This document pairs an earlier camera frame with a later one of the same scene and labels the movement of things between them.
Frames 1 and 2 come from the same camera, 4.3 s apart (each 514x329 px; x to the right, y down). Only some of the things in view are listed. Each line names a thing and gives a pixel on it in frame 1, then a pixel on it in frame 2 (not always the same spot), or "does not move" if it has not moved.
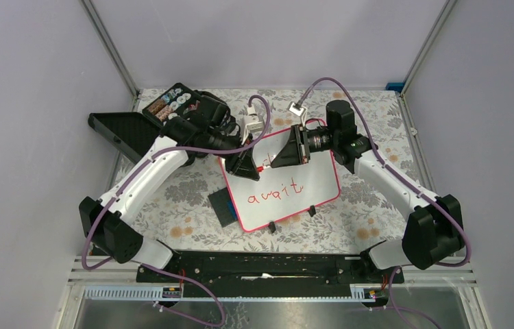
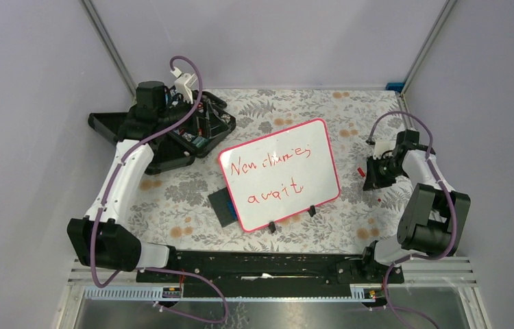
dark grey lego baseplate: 223,206 does not move
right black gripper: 292,153 -> 373,180
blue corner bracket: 395,86 does not move
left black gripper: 243,164 -> 206,124
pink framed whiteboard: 284,191 does not move
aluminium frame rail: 133,90 does not move
